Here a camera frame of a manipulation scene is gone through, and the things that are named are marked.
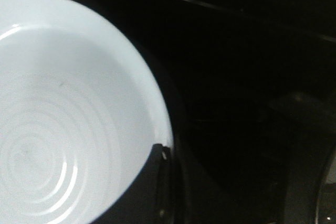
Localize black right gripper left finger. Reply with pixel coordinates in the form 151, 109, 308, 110
94, 144, 173, 224

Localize light blue plate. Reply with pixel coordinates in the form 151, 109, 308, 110
1, 0, 173, 223

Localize right black burner with grate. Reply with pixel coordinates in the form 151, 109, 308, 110
269, 92, 335, 223

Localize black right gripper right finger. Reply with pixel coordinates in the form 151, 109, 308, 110
173, 140, 259, 223

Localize black glass gas cooktop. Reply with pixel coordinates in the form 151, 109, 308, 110
78, 0, 335, 223

